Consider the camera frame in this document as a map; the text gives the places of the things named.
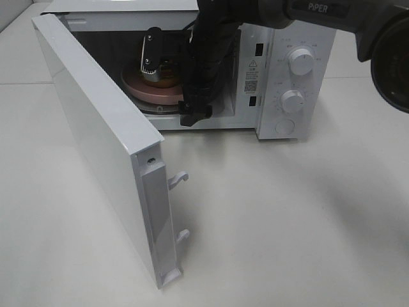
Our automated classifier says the white timer knob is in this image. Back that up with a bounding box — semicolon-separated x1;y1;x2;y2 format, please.
280;90;305;113

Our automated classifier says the upper white power knob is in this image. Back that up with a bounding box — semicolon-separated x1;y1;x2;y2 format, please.
288;46;314;75

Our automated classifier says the pink round plate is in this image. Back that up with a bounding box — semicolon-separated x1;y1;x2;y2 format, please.
121;64;183;106

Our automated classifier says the glass microwave turntable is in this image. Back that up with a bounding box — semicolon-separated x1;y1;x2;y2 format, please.
134;98;179;115

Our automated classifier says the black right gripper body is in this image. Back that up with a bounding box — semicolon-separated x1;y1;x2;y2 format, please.
160;28;230;105

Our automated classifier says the toy burger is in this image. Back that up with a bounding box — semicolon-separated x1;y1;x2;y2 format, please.
153;61;181;88

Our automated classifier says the white microwave oven body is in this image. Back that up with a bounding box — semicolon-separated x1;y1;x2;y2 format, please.
41;1;335;139

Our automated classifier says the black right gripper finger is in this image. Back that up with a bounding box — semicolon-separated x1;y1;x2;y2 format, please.
178;101;213;127

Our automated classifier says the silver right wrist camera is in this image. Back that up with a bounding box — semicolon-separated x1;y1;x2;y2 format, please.
140;27;163;83

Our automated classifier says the round white door button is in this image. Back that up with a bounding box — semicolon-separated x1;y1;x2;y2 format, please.
275;119;295;136

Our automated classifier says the white warning label sticker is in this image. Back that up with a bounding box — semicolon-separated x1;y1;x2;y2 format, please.
243;59;262;94

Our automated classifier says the white microwave door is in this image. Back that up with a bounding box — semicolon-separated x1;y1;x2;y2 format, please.
33;14;189;288

